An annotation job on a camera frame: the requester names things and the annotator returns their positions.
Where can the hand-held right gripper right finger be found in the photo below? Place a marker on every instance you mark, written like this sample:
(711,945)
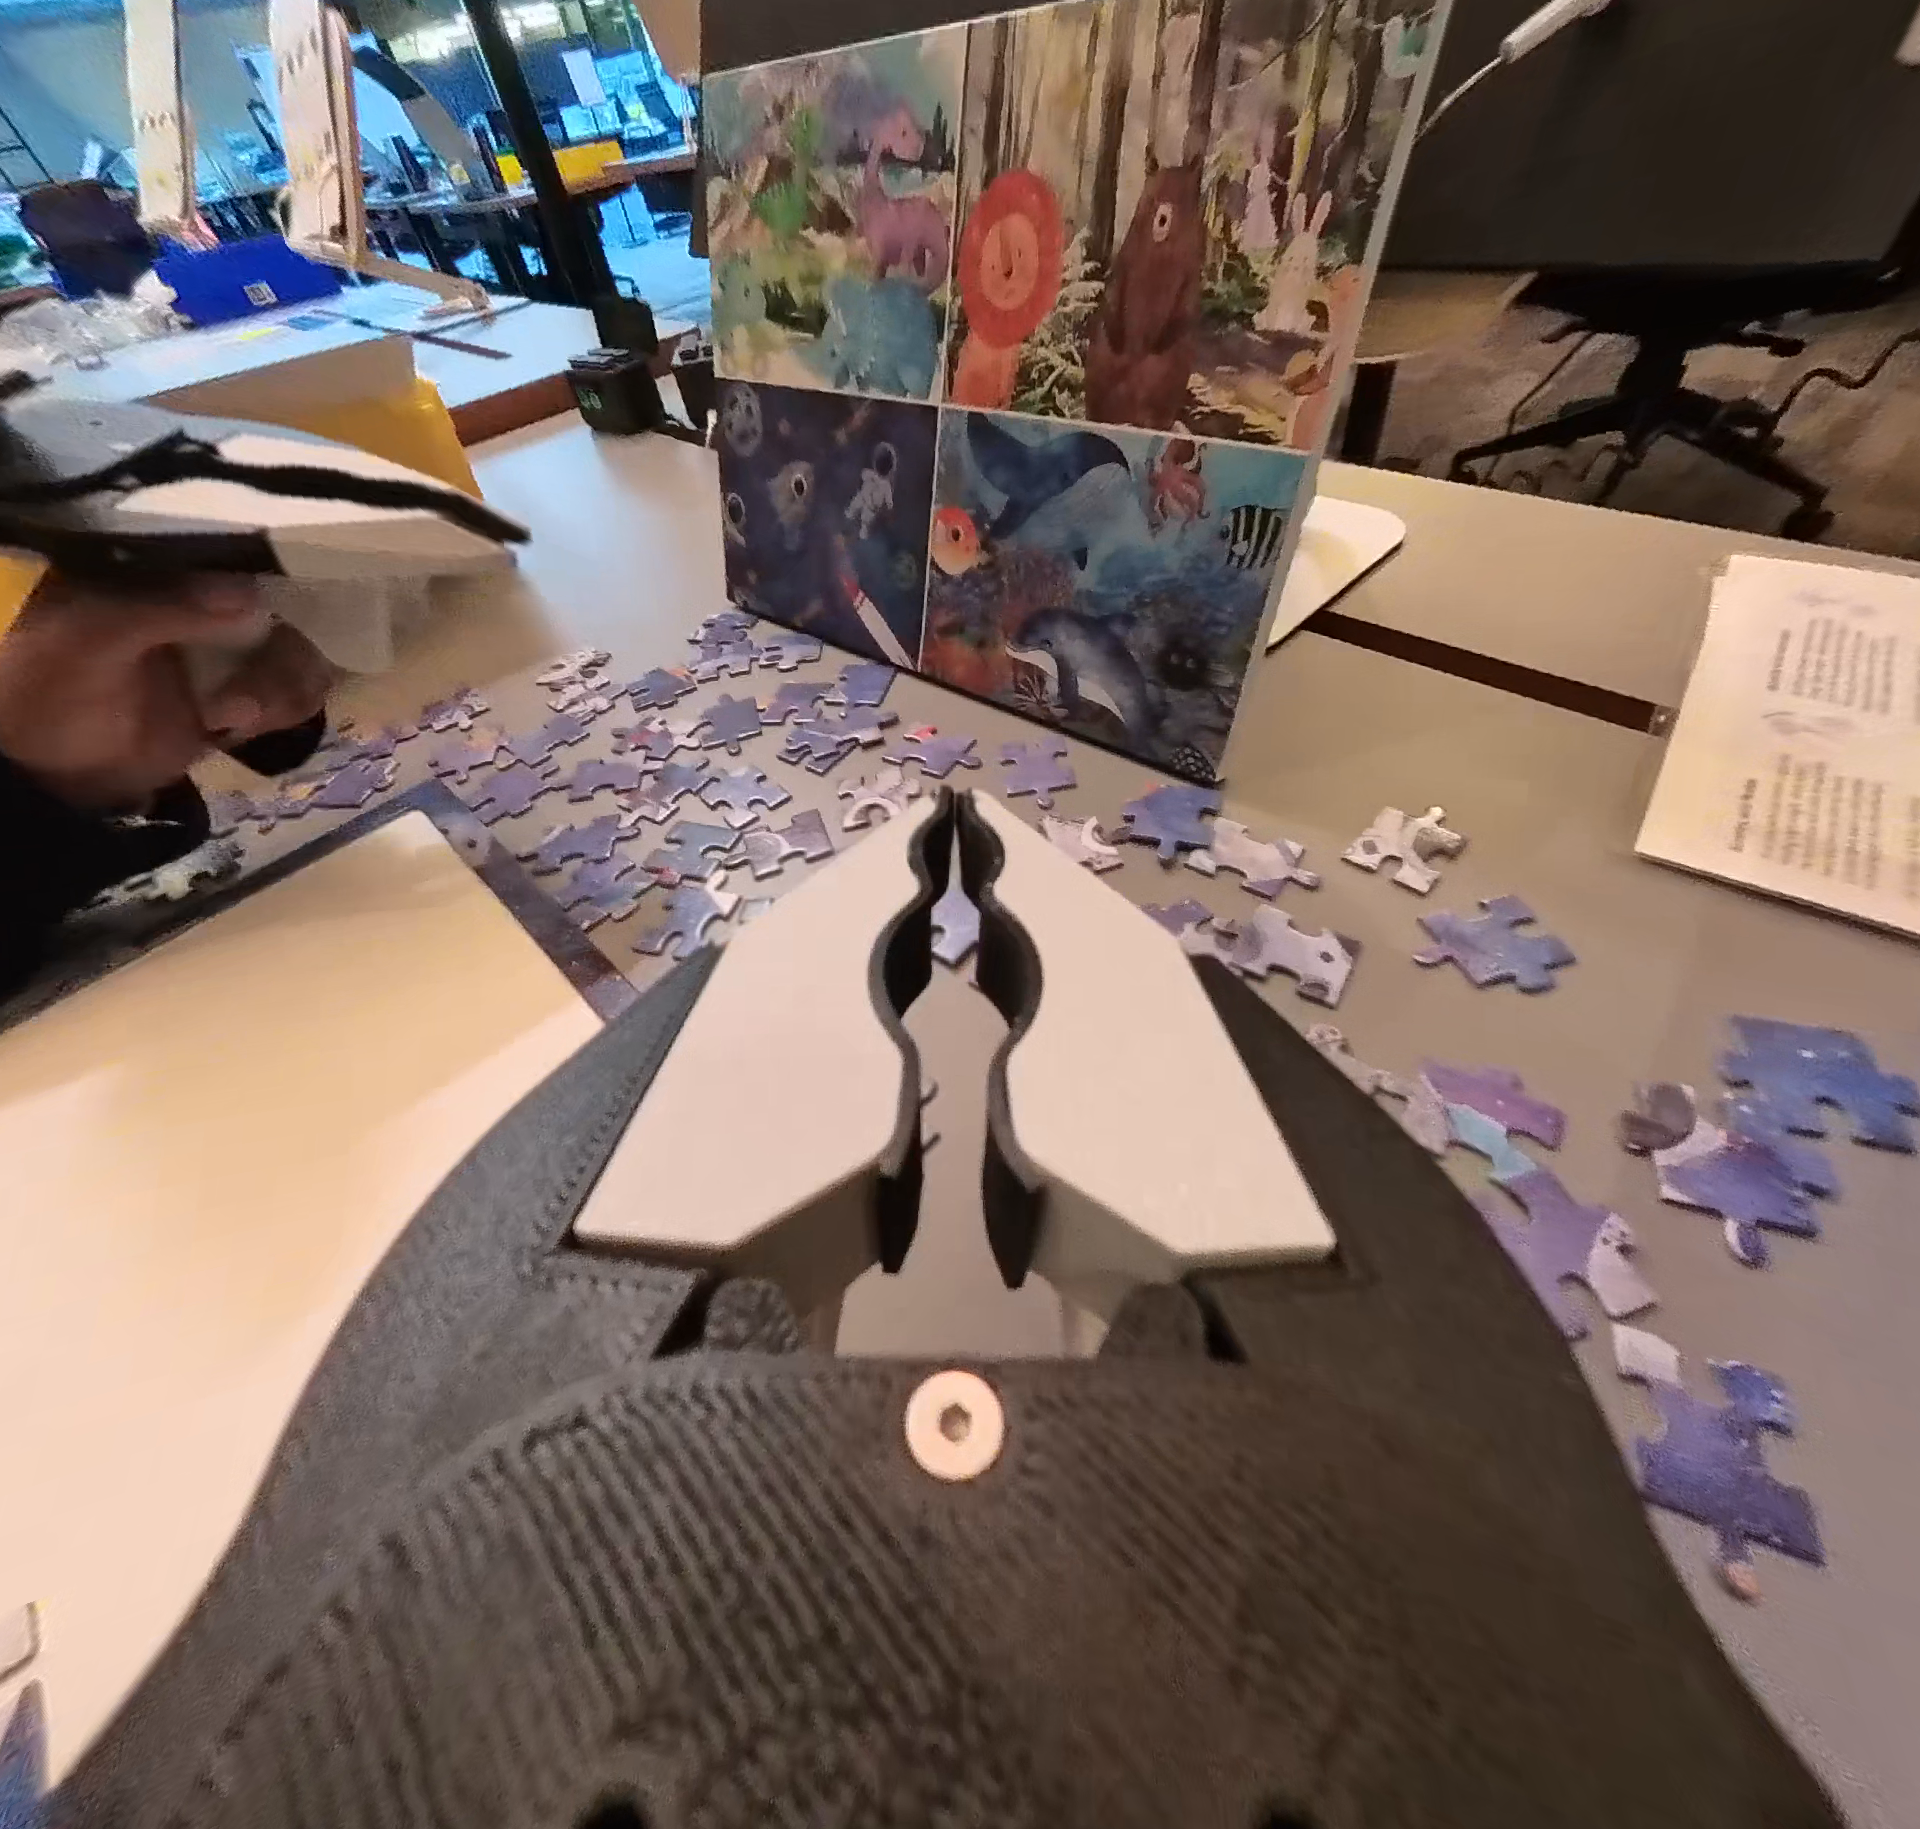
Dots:
(1171,1109)

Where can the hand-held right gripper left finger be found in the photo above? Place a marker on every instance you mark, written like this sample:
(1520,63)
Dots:
(734,1109)

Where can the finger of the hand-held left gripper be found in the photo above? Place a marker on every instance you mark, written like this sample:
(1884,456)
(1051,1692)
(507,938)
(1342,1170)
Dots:
(345,452)
(375,545)

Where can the purple puzzle pieces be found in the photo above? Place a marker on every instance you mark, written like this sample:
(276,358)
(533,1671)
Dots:
(1499,945)

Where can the white puzzle frame blue border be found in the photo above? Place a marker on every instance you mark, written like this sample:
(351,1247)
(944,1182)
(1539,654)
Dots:
(226,1109)

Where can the person's left hand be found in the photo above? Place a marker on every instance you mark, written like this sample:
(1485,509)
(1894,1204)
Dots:
(103,688)

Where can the yellow bag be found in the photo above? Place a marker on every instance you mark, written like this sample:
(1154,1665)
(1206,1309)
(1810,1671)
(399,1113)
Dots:
(426,434)

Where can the blue crate with label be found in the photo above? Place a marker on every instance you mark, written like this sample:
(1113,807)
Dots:
(241,284)

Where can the black charging dock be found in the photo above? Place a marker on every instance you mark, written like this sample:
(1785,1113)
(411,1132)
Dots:
(607,388)

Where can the black office chair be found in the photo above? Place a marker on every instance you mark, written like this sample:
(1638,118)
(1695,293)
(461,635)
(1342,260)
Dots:
(82,232)

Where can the small black charger box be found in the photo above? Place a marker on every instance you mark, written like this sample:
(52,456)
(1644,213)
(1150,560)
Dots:
(692,379)

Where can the black vertical pole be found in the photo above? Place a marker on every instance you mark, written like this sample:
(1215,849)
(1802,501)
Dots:
(512,102)

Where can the white board stand base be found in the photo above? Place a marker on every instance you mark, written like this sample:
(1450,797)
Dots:
(1342,555)

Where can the four-picture animal picture board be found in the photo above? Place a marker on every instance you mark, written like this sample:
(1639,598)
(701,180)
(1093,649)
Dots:
(1049,358)

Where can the white instruction sheet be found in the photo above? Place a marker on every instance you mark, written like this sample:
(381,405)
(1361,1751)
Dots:
(1798,751)

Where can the black office chair base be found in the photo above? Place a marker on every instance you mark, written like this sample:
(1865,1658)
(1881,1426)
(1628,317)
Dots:
(1651,388)

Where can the wooden stand frame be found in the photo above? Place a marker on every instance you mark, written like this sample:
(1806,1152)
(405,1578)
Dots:
(310,88)
(156,88)

